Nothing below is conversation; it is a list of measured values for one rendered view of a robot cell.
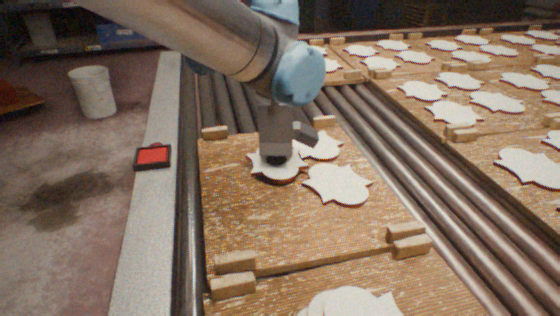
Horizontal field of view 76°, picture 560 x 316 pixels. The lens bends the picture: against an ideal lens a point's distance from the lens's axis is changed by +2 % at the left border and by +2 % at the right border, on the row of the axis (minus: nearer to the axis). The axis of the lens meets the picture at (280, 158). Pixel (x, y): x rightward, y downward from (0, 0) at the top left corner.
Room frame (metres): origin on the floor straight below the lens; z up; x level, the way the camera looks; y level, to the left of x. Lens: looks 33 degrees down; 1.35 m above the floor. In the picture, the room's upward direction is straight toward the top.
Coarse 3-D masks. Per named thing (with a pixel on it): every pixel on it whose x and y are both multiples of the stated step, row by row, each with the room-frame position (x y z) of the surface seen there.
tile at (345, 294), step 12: (348, 288) 0.29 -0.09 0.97; (360, 288) 0.29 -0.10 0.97; (336, 300) 0.27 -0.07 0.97; (348, 300) 0.27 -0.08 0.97; (360, 300) 0.27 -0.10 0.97; (372, 300) 0.27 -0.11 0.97; (384, 300) 0.27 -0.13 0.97; (324, 312) 0.25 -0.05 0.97; (336, 312) 0.25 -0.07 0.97; (348, 312) 0.25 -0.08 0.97; (360, 312) 0.25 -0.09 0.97; (372, 312) 0.25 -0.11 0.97; (384, 312) 0.25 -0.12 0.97; (396, 312) 0.25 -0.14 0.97
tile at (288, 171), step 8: (256, 152) 0.63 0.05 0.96; (296, 152) 0.63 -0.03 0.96; (248, 160) 0.61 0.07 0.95; (256, 160) 0.60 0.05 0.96; (264, 160) 0.60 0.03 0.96; (288, 160) 0.60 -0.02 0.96; (296, 160) 0.60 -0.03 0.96; (256, 168) 0.57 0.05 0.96; (264, 168) 0.57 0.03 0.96; (272, 168) 0.57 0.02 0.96; (280, 168) 0.57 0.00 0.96; (288, 168) 0.57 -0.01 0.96; (296, 168) 0.57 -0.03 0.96; (304, 168) 0.58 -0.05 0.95; (264, 176) 0.55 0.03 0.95; (272, 176) 0.54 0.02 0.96; (280, 176) 0.54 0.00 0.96; (288, 176) 0.54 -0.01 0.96; (296, 176) 0.55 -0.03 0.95
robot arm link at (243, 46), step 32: (96, 0) 0.29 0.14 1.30; (128, 0) 0.29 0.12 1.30; (160, 0) 0.31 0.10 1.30; (192, 0) 0.33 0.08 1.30; (224, 0) 0.36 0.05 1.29; (160, 32) 0.32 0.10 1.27; (192, 32) 0.33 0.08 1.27; (224, 32) 0.34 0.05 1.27; (256, 32) 0.37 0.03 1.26; (224, 64) 0.36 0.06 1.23; (256, 64) 0.37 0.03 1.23; (288, 64) 0.38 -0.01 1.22; (320, 64) 0.41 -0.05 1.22; (288, 96) 0.38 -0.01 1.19
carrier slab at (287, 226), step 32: (320, 128) 0.77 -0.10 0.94; (224, 160) 0.63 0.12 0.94; (352, 160) 0.63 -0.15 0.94; (224, 192) 0.52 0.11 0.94; (256, 192) 0.52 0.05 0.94; (288, 192) 0.52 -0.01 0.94; (384, 192) 0.52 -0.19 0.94; (224, 224) 0.43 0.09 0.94; (256, 224) 0.43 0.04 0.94; (288, 224) 0.43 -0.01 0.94; (320, 224) 0.43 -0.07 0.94; (352, 224) 0.43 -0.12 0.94; (384, 224) 0.43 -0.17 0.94; (256, 256) 0.36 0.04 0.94; (288, 256) 0.36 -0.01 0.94; (320, 256) 0.36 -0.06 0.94; (352, 256) 0.37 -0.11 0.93
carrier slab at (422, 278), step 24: (336, 264) 0.35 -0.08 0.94; (360, 264) 0.35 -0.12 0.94; (384, 264) 0.35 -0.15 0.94; (408, 264) 0.35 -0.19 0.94; (432, 264) 0.35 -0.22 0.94; (264, 288) 0.31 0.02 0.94; (288, 288) 0.31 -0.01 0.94; (312, 288) 0.31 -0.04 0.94; (336, 288) 0.31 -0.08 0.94; (384, 288) 0.31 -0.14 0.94; (408, 288) 0.31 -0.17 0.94; (432, 288) 0.31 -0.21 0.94; (456, 288) 0.31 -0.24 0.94; (216, 312) 0.27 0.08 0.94; (240, 312) 0.27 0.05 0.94; (264, 312) 0.27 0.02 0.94; (288, 312) 0.27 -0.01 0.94; (408, 312) 0.27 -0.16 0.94; (432, 312) 0.27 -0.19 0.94; (456, 312) 0.27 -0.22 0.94; (480, 312) 0.27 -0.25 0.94
